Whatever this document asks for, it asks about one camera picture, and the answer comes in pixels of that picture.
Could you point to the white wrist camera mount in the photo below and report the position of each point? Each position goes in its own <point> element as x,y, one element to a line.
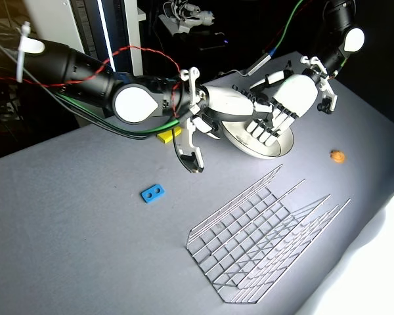
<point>188,141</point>
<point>328,93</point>

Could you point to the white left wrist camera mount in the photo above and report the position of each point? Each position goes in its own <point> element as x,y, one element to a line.
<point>328,93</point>

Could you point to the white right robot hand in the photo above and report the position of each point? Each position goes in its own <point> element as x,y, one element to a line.
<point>230,100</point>

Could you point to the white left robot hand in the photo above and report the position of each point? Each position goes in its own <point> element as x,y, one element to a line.
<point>297,93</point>

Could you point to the white robot column light strip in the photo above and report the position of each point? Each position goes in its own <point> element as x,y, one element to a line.
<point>52,19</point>

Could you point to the black device blue light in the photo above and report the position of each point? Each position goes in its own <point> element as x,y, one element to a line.
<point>213,41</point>

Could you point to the small orange toy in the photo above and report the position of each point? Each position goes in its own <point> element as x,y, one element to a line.
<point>339,158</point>

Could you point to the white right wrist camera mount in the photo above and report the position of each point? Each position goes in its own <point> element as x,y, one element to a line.
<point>188,141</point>

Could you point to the yellow rectangular block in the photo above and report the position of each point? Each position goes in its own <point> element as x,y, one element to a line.
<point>167,136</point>

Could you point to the white spare robot hand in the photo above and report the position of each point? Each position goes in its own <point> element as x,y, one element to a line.
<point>197,16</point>

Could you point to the blue block with two holes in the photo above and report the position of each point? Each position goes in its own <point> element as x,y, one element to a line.
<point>145,197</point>

